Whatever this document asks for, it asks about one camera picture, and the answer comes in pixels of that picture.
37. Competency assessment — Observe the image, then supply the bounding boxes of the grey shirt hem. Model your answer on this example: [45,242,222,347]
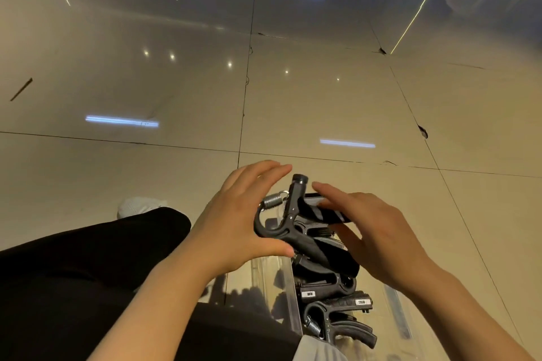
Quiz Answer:
[292,334,352,361]

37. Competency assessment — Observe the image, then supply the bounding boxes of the clear plastic storage box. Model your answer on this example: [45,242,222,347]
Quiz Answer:
[287,242,395,361]

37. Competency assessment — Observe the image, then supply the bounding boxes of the group of black hand grippers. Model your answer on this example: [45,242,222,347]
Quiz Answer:
[292,223,378,350]

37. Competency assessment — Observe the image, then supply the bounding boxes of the black spring hand gripper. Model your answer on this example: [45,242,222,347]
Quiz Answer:
[253,174,361,278]

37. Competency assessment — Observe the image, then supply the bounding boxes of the person's left hand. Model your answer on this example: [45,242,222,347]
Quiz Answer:
[186,160,296,281]

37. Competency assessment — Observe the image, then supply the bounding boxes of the black trousers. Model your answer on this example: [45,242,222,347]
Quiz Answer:
[0,207,301,361]

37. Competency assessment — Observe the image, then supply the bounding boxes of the white left shoe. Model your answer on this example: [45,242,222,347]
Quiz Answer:
[117,197,168,220]

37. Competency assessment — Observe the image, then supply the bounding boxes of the person's right hand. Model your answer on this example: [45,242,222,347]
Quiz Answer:
[312,182,443,296]

